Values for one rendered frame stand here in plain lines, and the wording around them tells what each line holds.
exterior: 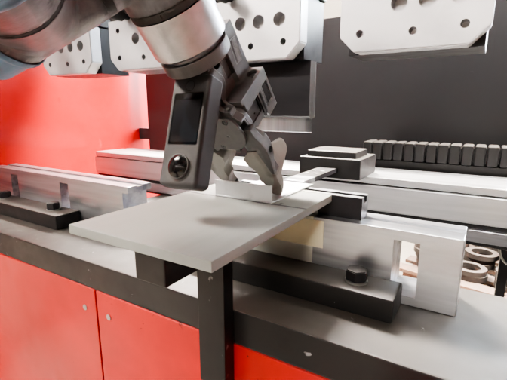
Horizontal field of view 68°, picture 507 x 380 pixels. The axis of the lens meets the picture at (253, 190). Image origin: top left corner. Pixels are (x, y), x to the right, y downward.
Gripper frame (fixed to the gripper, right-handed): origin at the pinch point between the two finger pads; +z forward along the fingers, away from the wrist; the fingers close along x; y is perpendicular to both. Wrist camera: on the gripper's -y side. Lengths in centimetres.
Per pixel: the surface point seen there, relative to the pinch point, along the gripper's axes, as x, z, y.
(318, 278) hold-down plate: -9.5, 7.8, -6.8
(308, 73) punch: -4.7, -7.2, 14.7
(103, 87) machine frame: 85, 15, 45
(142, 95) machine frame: 85, 27, 56
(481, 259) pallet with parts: -31, 200, 111
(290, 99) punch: -2.1, -4.7, 12.5
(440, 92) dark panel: -16, 27, 53
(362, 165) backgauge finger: -7.0, 17.0, 20.4
